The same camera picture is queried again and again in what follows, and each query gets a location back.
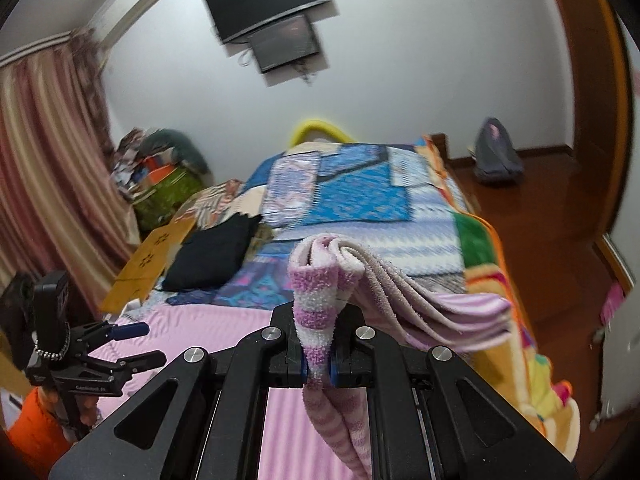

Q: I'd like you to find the pink plastic item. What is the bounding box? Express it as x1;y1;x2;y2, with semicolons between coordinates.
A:
600;282;626;326

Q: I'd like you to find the wooden wardrobe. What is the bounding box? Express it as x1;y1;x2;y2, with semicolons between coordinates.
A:
540;0;640;281

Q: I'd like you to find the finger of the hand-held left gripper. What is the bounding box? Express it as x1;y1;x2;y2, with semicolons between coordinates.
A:
87;351;167;377
70;322;150;345

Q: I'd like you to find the colourful fleece blanket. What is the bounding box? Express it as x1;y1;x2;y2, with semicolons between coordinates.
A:
415;134;583;461

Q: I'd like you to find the black cloth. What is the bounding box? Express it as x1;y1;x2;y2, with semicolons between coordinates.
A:
161;214;263;292

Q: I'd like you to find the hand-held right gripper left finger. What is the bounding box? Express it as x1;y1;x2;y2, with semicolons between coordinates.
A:
47;302;311;480

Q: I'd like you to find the small black wall monitor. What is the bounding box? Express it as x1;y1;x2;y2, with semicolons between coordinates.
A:
248;14;321;74

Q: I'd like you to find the person's left forearm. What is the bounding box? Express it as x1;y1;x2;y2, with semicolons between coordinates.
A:
7;385;73;466

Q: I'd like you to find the pink and beige curtain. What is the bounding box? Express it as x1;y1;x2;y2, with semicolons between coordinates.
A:
0;30;138;321

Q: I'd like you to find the wooden lap desk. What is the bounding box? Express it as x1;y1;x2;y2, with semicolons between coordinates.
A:
102;217;196;306

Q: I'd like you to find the orange striped bedsheet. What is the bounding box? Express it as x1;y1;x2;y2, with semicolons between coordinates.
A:
172;179;263;233

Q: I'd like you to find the green patterned storage box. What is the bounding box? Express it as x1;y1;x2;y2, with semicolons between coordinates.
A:
131;167;208;233

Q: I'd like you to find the orange box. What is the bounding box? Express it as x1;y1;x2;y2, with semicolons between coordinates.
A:
142;157;178;186

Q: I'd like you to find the pale pink ribbed cloth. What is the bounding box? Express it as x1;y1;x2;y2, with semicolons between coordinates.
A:
100;305;361;480

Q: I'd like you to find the pink white striped towel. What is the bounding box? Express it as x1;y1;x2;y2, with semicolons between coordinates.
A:
287;232;511;480

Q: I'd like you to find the wooden bed frame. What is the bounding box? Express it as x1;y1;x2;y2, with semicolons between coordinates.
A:
429;132;451;162

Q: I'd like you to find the person's left hand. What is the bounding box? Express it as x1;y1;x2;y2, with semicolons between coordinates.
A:
77;395;103;432

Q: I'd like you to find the yellow foam tube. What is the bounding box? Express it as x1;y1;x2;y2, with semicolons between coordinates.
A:
291;119;361;153

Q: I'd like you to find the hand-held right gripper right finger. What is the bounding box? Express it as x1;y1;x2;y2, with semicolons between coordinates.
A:
327;305;576;480

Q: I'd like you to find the white hard-shell suitcase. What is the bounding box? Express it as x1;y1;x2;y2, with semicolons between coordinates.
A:
590;280;640;433

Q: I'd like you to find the grey backpack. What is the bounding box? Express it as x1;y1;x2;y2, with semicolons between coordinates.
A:
472;117;525;184

